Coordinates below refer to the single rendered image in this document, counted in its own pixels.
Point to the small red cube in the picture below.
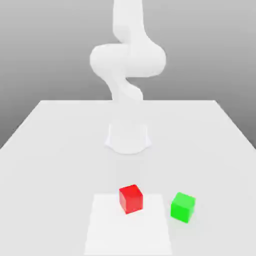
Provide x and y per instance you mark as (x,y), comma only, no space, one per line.
(131,199)

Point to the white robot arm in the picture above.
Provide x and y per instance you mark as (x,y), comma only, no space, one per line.
(128,60)

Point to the small green cube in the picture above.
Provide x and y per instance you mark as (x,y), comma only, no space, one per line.
(182,208)

